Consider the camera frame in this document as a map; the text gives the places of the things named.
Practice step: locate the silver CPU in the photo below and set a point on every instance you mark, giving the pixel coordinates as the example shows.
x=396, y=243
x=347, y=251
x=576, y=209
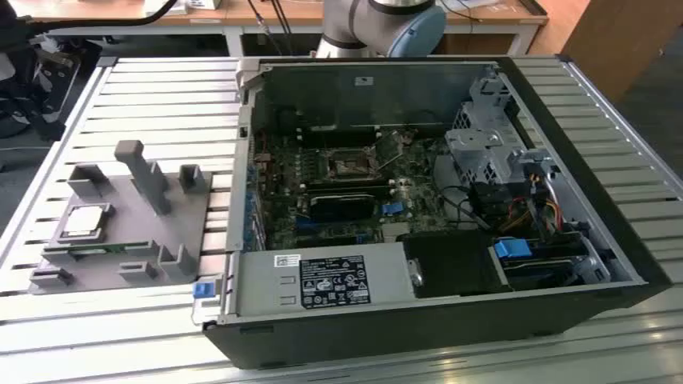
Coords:
x=85, y=221

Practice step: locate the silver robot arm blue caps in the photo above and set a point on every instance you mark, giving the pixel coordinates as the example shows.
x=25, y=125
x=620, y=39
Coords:
x=368, y=24

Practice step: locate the CPU socket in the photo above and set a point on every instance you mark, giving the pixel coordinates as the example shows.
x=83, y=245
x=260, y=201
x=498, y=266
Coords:
x=350, y=164

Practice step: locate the grey parts rack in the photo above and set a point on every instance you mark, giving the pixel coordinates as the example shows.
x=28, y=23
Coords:
x=134, y=224

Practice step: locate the green RAM stick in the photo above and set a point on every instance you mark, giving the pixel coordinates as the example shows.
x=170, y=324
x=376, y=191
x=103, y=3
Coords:
x=96, y=248

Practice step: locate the wooden desk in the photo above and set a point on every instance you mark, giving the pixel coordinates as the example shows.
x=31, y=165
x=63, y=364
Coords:
x=240, y=16

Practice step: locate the blue case latch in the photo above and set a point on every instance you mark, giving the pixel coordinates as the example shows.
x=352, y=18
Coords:
x=204, y=290

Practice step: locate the white case sticker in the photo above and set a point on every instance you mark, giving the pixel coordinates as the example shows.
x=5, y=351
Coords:
x=363, y=81

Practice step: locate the black RAM slots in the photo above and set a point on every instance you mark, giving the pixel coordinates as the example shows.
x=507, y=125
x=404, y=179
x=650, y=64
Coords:
x=347, y=186

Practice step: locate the silver power supply unit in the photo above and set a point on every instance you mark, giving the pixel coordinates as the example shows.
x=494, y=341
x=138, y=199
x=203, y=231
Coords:
x=267, y=288

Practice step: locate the blue board connector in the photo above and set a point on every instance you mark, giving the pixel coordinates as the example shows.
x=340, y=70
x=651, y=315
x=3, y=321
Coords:
x=392, y=209

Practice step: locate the black power supply label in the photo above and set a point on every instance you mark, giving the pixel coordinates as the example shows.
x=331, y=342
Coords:
x=334, y=282

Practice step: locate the small silver heatsink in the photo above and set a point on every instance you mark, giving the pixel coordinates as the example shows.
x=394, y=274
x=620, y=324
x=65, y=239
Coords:
x=396, y=232

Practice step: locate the green motherboard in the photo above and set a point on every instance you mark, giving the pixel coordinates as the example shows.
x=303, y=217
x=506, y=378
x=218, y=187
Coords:
x=416, y=200

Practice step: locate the silver metal drive cage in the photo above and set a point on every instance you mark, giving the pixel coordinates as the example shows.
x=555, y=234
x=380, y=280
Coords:
x=480, y=144

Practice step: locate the black plastic shroud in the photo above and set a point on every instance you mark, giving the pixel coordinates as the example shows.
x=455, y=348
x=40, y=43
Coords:
x=454, y=264

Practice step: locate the black open PC case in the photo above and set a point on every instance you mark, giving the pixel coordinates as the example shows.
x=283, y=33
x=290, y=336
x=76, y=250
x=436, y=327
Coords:
x=427, y=336

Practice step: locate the hard disk in blue carrier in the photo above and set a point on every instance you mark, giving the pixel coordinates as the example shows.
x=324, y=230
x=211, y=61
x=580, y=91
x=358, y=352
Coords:
x=514, y=249

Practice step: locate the brown wooden cabinet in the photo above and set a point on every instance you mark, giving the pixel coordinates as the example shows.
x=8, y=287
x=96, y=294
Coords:
x=624, y=44

